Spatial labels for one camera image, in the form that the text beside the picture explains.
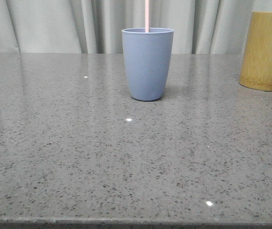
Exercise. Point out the blue plastic cup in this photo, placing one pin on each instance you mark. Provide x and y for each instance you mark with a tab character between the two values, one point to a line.
147	57

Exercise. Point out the bamboo wooden cup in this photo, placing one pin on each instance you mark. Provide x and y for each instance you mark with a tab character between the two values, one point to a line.
256	70

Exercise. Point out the grey-white curtain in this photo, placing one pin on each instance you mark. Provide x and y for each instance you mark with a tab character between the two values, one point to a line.
94	26

